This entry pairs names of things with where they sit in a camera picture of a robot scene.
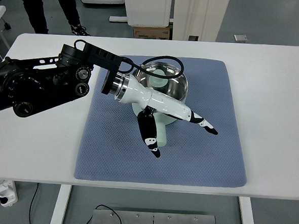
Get green pot with handle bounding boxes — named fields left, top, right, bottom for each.
left=127, top=59, right=190, bottom=150

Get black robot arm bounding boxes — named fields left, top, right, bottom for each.
left=0, top=43, right=217, bottom=157

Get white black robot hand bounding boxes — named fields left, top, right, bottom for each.
left=115, top=74, right=218, bottom=158

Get black floor cable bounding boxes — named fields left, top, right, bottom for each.
left=0, top=180, right=125, bottom=224

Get cardboard box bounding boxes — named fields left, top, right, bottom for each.
left=133, top=27, right=170, bottom=40

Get metal base plate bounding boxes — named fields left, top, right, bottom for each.
left=91, top=209, right=216, bottom=224

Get glass lid green knob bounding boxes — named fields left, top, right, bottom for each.
left=133, top=62, right=188, bottom=102

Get small grey floor device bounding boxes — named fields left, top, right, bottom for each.
left=233, top=34, right=248, bottom=43

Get white cabinet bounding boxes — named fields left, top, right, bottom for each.
left=108, top=0, right=175, bottom=29

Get white power strip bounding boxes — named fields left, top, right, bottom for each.
left=0, top=179, right=18, bottom=207

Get blue quilted mat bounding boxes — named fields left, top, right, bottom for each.
left=74, top=58, right=247, bottom=188

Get white table frame legs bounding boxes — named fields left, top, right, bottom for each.
left=50, top=184, right=254, bottom=224

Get person in black trousers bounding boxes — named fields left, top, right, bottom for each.
left=12, top=0, right=92, bottom=37

